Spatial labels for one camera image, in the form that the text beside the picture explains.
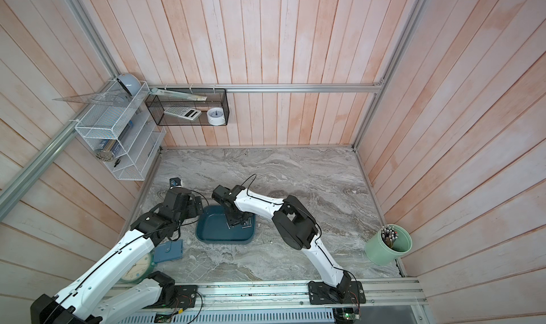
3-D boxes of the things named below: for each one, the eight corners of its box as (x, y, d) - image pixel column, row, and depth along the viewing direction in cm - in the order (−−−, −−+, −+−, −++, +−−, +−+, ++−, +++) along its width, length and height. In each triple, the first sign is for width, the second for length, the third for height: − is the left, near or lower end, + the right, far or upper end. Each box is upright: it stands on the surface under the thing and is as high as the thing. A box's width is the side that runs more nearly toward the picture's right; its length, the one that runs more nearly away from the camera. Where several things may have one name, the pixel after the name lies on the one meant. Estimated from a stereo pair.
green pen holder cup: (367, 265, 82) (388, 249, 68) (361, 242, 88) (378, 223, 74) (395, 265, 82) (421, 249, 68) (387, 242, 88) (409, 223, 74)
